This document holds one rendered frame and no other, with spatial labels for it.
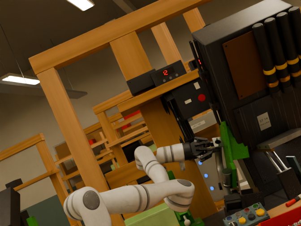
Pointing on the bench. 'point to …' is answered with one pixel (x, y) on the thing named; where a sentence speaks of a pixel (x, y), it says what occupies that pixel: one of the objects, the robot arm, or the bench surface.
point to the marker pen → (293, 201)
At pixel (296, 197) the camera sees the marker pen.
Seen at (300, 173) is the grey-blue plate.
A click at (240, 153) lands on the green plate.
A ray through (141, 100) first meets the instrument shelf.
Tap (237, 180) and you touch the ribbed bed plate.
